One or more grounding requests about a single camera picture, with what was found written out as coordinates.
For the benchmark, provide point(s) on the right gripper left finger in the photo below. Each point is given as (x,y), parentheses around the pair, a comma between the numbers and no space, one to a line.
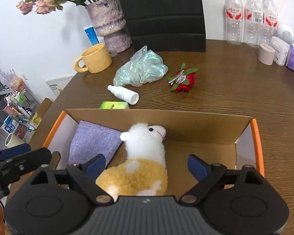
(58,199)

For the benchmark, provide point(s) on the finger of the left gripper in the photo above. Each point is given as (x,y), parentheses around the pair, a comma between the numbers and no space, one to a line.
(13,169)
(14,151)

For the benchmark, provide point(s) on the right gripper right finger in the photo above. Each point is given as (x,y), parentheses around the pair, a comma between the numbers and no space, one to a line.
(234,199)

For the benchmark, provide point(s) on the purple drawstring pouch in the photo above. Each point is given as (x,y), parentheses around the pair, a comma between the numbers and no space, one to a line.
(93,139)

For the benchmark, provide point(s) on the yellow white alpaca plush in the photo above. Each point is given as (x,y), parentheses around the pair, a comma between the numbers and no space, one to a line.
(144,172)

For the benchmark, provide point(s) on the green tissue packet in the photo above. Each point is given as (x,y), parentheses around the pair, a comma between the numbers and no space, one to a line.
(114,105)

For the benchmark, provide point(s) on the white spray bottle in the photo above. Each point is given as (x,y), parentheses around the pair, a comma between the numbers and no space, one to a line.
(124,94)

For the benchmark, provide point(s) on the red rose hair clip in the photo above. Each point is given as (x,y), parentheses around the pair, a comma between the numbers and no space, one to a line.
(183,80)

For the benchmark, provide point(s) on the iridescent organza bag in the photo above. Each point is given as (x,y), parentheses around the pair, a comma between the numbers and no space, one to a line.
(145,66)

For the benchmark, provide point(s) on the paper cup on floor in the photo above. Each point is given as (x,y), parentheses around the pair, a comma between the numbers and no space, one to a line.
(12,140)

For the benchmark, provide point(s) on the yellow bag on floor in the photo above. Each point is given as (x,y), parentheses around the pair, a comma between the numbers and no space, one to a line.
(36,119)

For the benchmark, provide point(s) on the cluttered storage rack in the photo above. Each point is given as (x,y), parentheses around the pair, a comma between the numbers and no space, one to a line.
(17,105)

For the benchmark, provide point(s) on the open cardboard box on floor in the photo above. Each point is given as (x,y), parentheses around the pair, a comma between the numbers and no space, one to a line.
(43,107)

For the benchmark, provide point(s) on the orange cardboard tray box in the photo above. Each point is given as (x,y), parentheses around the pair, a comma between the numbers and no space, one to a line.
(231,140)

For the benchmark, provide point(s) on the white board on floor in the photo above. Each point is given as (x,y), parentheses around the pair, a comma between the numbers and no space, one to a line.
(58,84)

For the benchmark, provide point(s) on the yellow ceramic mug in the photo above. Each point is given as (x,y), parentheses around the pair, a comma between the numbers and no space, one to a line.
(93,60)

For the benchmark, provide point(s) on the blue white tube box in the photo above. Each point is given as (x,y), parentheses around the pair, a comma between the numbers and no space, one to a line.
(90,32)

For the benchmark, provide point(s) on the pink cylindrical container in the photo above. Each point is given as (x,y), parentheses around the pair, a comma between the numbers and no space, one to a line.
(266,54)

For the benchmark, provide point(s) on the white cotton pad pack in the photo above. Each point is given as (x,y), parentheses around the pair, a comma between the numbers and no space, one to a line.
(281,50)

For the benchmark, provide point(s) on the purple textured vase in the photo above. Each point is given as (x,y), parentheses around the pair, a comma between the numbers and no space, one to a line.
(108,20)

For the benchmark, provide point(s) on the white round speaker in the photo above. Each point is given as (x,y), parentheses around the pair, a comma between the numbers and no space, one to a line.
(285,33)

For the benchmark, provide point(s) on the right water bottle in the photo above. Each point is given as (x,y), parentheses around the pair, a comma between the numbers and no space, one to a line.
(270,21)

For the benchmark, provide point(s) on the water bottle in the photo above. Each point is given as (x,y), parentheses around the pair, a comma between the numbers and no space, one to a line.
(270,21)
(253,21)
(234,21)

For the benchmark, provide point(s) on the middle water bottle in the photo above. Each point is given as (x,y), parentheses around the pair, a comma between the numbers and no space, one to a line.
(253,21)

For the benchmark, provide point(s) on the left water bottle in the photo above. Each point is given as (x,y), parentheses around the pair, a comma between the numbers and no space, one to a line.
(234,21)

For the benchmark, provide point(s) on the black paper bag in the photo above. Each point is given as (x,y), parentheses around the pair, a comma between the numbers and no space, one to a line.
(166,25)

